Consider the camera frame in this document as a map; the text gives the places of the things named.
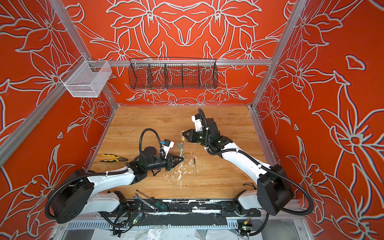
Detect black wire mesh basket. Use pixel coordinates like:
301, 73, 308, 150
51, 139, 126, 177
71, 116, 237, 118
128, 57, 219, 90

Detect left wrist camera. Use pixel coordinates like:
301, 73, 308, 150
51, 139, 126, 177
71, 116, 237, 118
160, 139, 175, 158

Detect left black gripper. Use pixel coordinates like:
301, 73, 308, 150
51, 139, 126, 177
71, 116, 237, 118
146, 153, 184, 172

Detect green handled screwdriver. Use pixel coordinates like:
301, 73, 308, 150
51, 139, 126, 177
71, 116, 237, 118
136, 190, 168, 212

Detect white slotted cable duct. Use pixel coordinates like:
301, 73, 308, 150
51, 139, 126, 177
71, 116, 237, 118
64, 218, 241, 231

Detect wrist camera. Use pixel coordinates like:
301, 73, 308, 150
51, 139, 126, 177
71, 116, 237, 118
192, 115, 203, 132
160, 139, 175, 158

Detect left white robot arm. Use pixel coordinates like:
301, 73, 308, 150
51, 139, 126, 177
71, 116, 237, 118
44, 128, 184, 224

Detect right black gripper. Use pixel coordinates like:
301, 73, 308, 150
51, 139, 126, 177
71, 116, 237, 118
180, 128, 212, 146

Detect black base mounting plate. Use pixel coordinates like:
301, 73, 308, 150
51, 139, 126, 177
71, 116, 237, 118
127, 198, 262, 218

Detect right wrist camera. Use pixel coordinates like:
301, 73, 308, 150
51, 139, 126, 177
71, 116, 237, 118
192, 115, 203, 132

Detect white wire mesh basket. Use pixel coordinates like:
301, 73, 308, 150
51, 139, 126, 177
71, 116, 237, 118
60, 61, 112, 98

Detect silver wrench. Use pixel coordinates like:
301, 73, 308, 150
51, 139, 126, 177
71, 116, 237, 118
135, 194, 159, 213

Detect small green circuit board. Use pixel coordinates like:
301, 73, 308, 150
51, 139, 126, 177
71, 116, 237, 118
239, 221, 254, 234

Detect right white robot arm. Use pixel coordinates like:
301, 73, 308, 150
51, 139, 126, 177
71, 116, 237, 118
183, 109, 315, 216

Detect yellow black pliers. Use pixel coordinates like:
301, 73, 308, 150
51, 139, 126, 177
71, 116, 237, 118
99, 154, 128, 163

